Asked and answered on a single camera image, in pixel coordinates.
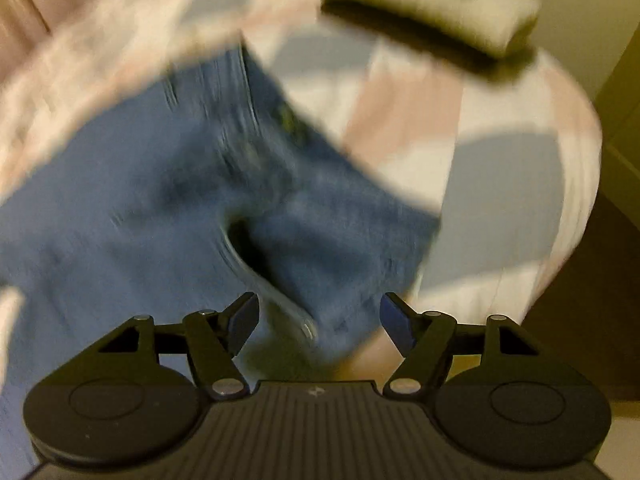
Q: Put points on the beige folded towel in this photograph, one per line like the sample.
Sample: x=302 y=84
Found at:
x=440 y=15

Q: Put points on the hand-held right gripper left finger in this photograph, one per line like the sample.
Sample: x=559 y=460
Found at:
x=245 y=321

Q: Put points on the pink grey diamond quilt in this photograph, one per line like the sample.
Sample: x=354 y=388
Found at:
x=425 y=125

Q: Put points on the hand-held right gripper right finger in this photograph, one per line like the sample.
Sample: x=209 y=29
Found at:
x=400 y=325

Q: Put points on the blue jeans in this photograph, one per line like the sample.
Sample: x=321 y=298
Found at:
x=125 y=200

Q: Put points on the beige door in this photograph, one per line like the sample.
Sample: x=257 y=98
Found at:
x=622 y=125

